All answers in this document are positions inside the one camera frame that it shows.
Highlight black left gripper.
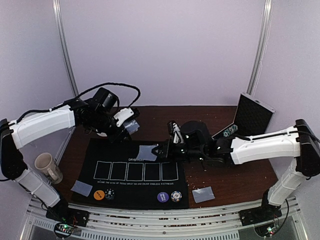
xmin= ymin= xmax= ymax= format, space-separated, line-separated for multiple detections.
xmin=88 ymin=110 xmax=132 ymax=145

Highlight dealt playing card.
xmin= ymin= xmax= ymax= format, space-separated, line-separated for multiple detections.
xmin=71 ymin=180 xmax=93 ymax=197
xmin=136 ymin=144 xmax=158 ymax=162

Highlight deck of playing cards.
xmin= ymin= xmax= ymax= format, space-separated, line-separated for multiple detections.
xmin=123 ymin=119 xmax=140 ymax=135

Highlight purple small blind button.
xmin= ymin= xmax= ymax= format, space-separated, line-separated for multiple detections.
xmin=157 ymin=192 xmax=169 ymax=203

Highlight poker chip stack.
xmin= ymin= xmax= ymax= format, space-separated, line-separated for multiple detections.
xmin=170 ymin=190 xmax=182 ymax=203

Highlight single playing card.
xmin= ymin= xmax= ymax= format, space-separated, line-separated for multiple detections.
xmin=192 ymin=186 xmax=216 ymax=204

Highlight black green chip stack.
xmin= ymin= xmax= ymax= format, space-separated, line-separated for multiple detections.
xmin=104 ymin=188 xmax=116 ymax=201

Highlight orange big blind button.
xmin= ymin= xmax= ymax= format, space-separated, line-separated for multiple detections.
xmin=93 ymin=190 xmax=106 ymax=201

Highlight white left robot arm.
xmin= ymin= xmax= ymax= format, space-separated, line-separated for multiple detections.
xmin=0 ymin=87 xmax=140 ymax=222

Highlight right arm base board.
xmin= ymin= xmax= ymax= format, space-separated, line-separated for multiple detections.
xmin=239 ymin=200 xmax=282 ymax=238

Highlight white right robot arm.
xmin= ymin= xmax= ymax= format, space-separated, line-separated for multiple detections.
xmin=152 ymin=119 xmax=320 ymax=221

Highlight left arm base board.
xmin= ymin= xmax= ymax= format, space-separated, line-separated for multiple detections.
xmin=41 ymin=199 xmax=90 ymax=240

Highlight orange bowl white inside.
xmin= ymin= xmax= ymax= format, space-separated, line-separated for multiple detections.
xmin=97 ymin=132 xmax=108 ymax=138

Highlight black poker mat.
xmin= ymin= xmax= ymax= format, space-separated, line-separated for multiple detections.
xmin=71 ymin=138 xmax=189 ymax=210

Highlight beige ceramic mug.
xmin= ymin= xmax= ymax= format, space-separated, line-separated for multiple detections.
xmin=34 ymin=152 xmax=63 ymax=185

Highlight chip stack in case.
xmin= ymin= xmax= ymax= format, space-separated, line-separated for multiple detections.
xmin=222 ymin=124 xmax=238 ymax=137

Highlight aluminium poker chip case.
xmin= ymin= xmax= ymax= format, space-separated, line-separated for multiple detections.
xmin=211 ymin=93 xmax=275 ymax=140

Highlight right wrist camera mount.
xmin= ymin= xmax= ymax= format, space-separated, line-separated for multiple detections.
xmin=167 ymin=120 xmax=185 ymax=144

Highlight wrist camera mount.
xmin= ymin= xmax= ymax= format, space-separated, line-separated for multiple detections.
xmin=113 ymin=107 xmax=140 ymax=128
xmin=167 ymin=120 xmax=185 ymax=144

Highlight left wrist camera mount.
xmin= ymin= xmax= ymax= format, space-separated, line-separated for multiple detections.
xmin=113 ymin=107 xmax=140 ymax=128

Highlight aluminium front frame rails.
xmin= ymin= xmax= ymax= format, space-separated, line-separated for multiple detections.
xmin=19 ymin=197 xmax=309 ymax=240

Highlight aluminium corner post left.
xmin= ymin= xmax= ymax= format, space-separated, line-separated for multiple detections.
xmin=52 ymin=0 xmax=79 ymax=96

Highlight aluminium corner post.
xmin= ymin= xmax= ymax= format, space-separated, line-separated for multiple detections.
xmin=52 ymin=0 xmax=79 ymax=96
xmin=246 ymin=0 xmax=273 ymax=96

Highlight aluminium corner post right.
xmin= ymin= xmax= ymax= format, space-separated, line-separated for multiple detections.
xmin=246 ymin=0 xmax=273 ymax=96

